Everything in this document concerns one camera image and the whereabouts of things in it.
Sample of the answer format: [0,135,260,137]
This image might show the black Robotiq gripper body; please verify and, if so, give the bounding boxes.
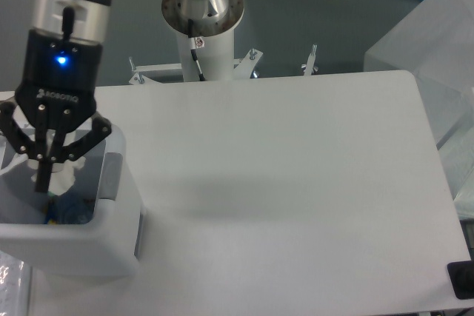
[15,30,103,132]

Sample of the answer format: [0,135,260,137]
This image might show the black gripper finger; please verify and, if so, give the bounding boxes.
[1,99,52,193]
[47,112,112,163]

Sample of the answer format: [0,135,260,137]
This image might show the clear blue plastic bottle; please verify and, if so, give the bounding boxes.
[51,191,96,225]

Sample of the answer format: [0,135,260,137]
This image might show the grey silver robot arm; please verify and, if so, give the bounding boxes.
[1,0,244,192]

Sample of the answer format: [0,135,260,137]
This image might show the white trash can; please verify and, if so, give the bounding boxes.
[1,126,144,276]

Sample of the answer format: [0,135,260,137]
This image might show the blue yellow snack bag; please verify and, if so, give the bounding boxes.
[44,192,59,225]

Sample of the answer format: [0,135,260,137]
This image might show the clear plastic bag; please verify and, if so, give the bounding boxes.
[1,252,31,315]

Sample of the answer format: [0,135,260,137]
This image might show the silver wing bolt clamp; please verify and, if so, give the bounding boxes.
[301,44,318,76]

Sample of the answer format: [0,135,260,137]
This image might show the translucent plastic storage box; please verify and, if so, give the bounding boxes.
[364,0,473,221]

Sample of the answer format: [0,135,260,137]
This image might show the black device at table edge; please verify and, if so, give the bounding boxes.
[447,260,473,300]

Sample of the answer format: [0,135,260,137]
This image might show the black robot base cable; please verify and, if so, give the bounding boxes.
[187,18,207,82]

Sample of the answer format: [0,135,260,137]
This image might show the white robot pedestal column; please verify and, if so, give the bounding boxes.
[161,0,244,81]

